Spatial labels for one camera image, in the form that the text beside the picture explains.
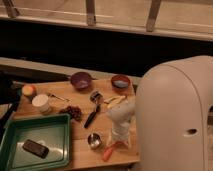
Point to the black handled peeler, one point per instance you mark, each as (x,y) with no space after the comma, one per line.
(96,98)

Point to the yellow banana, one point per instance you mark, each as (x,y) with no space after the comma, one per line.
(112,101)

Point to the wooden board table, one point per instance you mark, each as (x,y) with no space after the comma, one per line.
(82,156)

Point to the small metal fork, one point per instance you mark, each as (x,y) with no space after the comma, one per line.
(58,97)

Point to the red yellow apple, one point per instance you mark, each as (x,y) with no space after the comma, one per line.
(29,90)

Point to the purple bowl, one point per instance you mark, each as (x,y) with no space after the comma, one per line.
(81,80)

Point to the small metal cup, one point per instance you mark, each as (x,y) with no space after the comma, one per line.
(94,141)

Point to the dark brown rectangular block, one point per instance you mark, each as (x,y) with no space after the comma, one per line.
(35,148)

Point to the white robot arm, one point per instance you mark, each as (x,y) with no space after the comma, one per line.
(171,109)

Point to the green plastic tray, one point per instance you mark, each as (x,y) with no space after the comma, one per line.
(52,132)

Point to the white cylindrical container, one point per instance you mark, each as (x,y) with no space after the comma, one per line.
(41,103)

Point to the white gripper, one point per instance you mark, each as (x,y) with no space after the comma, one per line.
(120,116)

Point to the red bowl with blue inside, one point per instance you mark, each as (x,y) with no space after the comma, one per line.
(120,81)

